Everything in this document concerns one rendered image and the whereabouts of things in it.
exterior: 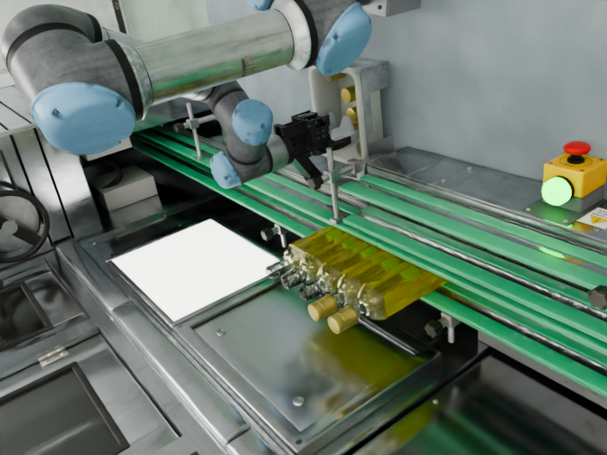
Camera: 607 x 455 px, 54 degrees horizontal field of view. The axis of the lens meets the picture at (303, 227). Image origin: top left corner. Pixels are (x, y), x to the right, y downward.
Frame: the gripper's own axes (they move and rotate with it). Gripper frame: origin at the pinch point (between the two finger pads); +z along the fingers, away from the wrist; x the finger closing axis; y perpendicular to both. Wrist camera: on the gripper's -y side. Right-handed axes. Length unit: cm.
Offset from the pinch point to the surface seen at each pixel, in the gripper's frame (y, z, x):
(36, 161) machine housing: -5, -55, 73
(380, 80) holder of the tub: 12.1, 2.9, -7.7
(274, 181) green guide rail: -13.9, -10.6, 20.6
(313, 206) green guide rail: -13.6, -13.7, -0.5
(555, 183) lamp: 3, -4, -54
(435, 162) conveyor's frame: -2.3, 1.4, -24.0
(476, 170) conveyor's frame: -2.3, 2.7, -33.2
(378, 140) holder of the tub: -0.8, 1.1, -7.7
